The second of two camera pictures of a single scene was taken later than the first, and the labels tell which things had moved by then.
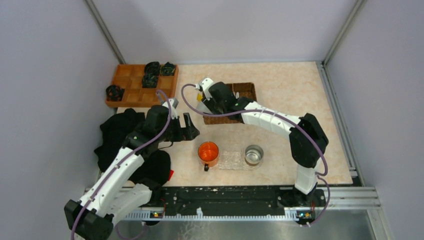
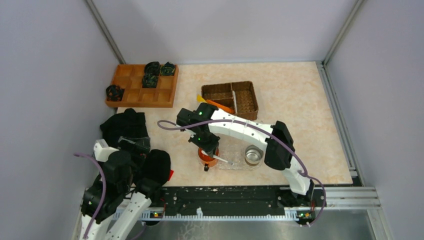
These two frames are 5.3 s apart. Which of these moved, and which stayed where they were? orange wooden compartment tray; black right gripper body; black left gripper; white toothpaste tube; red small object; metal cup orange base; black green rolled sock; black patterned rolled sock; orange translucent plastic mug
Moved: black right gripper body; black left gripper; white toothpaste tube
Stayed: metal cup orange base; orange translucent plastic mug; black patterned rolled sock; black green rolled sock; orange wooden compartment tray; red small object
